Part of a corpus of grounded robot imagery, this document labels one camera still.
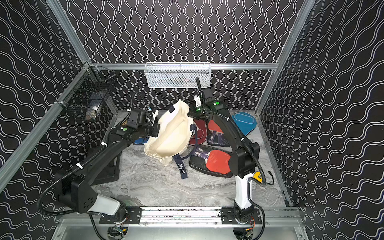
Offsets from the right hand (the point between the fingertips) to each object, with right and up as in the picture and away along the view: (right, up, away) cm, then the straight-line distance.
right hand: (187, 113), depth 85 cm
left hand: (-16, -6, -4) cm, 17 cm away
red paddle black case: (+15, -29, +10) cm, 35 cm away
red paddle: (+19, -14, +18) cm, 30 cm away
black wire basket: (-64, +11, +7) cm, 65 cm away
